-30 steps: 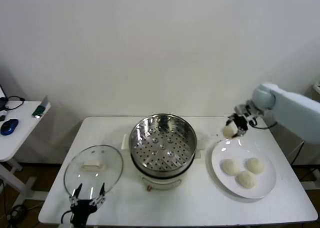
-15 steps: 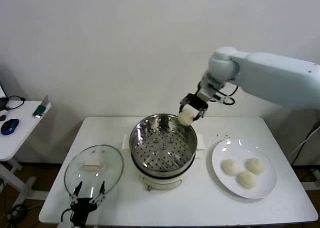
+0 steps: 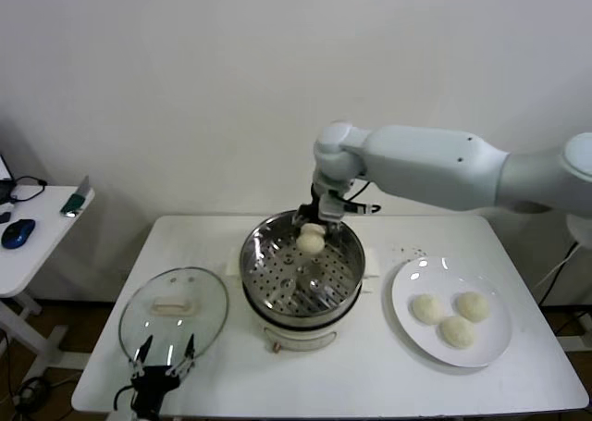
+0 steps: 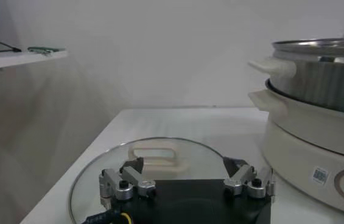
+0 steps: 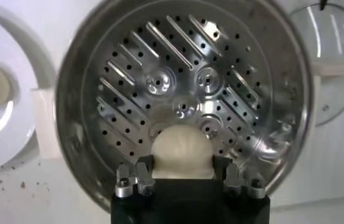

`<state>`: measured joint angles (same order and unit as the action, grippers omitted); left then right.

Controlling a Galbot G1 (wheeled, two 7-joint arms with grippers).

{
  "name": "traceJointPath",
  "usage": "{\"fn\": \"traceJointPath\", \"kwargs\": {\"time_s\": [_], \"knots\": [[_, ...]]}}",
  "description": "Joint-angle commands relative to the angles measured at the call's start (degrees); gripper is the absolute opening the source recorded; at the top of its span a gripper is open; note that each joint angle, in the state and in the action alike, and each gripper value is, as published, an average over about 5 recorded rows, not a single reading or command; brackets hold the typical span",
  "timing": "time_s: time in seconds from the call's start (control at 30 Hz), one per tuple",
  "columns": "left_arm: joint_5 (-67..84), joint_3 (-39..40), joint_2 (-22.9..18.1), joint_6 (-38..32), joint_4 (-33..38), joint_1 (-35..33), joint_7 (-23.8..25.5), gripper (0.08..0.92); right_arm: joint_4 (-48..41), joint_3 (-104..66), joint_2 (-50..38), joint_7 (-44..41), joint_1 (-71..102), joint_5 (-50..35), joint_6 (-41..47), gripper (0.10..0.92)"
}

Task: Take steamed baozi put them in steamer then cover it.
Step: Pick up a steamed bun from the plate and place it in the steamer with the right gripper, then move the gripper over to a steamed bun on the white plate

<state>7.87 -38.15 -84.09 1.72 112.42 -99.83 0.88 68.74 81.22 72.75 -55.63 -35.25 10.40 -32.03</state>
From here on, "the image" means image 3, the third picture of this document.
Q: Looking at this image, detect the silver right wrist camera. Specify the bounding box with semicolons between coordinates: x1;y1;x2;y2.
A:
318;192;347;222

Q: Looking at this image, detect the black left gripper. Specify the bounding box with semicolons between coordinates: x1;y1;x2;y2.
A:
130;332;198;406

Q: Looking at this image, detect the black floor cable coil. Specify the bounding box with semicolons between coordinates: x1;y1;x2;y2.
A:
12;374;64;415

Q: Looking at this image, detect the round glass pot lid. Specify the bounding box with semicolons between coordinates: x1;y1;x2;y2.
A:
117;266;231;364

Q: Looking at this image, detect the white round plate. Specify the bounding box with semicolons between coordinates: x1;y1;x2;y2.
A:
383;255;513;369

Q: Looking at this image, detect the black desk cable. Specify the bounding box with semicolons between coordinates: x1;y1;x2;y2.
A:
7;175;48;204

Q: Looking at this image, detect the stainless steel steamer basket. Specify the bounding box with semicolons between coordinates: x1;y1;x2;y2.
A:
225;209;381;318

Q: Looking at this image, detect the white side table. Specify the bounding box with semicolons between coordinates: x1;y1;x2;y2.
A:
0;184;96;383

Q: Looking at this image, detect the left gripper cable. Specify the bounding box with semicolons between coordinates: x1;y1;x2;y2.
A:
113;382;140;413

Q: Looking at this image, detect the green handled tool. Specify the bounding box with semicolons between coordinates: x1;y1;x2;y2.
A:
59;175;92;218

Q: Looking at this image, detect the black wall cable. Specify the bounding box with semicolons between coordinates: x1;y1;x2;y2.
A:
539;240;579;304

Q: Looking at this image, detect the laptop computer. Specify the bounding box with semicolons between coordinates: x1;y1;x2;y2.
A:
0;155;15;205

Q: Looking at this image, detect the white wall cable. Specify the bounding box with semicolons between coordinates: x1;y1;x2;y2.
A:
534;242;579;289

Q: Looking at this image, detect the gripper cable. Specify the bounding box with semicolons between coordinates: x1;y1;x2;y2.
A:
113;382;140;413
342;179;383;215

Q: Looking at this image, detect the white electric cooker base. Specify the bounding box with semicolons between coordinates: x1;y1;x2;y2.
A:
226;272;375;353

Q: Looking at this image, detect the blue computer mouse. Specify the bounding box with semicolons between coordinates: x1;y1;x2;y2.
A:
0;218;37;250

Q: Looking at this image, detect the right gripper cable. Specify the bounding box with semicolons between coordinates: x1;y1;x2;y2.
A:
342;179;383;215

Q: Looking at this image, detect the grey side cabinet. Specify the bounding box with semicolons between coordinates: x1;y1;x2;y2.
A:
531;210;592;307

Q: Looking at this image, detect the white steamed baozi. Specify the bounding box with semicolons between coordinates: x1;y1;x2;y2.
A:
296;223;327;255
411;293;445;325
456;291;490;323
438;316;476;350

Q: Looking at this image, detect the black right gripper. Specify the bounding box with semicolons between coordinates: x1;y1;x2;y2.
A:
295;184;343;246

